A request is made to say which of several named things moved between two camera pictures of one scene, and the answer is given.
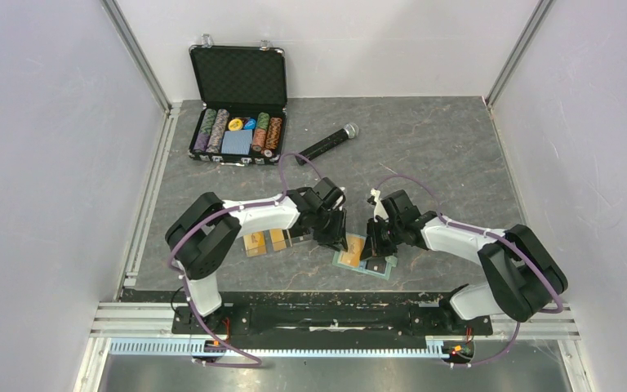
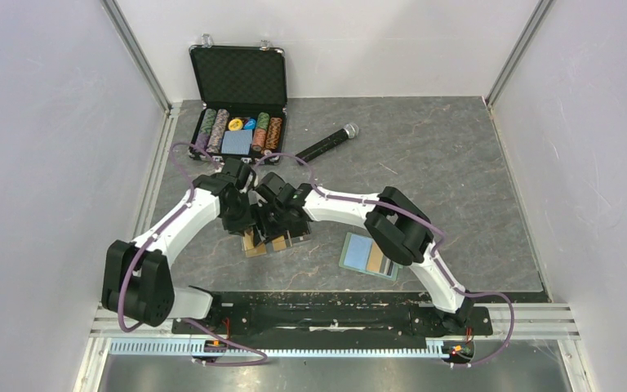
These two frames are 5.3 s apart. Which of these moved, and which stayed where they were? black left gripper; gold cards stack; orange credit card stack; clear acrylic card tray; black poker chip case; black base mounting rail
Moved: black left gripper; gold cards stack
Stayed: orange credit card stack; black poker chip case; clear acrylic card tray; black base mounting rail
